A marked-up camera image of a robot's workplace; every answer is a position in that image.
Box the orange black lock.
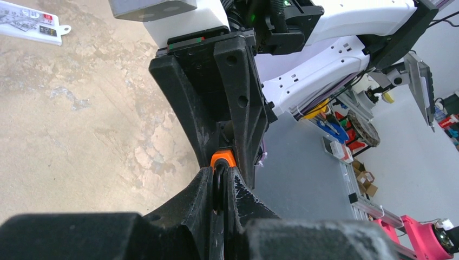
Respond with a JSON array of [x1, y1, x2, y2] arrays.
[[211, 149, 237, 215]]

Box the pink black device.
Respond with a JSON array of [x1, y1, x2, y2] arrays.
[[373, 215, 458, 259]]

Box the white printed card package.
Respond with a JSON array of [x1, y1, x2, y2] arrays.
[[1, 1, 71, 46]]

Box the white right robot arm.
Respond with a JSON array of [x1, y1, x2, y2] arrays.
[[149, 1, 439, 187]]

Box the cardboard boxes on floor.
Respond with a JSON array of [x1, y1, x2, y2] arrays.
[[351, 160, 378, 197]]

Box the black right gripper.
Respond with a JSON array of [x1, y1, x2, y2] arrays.
[[149, 29, 268, 189]]

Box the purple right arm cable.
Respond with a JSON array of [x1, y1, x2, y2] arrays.
[[294, 71, 363, 119]]

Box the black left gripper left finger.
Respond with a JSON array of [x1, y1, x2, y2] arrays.
[[1, 167, 213, 259]]

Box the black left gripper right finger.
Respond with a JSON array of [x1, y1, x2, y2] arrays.
[[224, 167, 400, 259]]

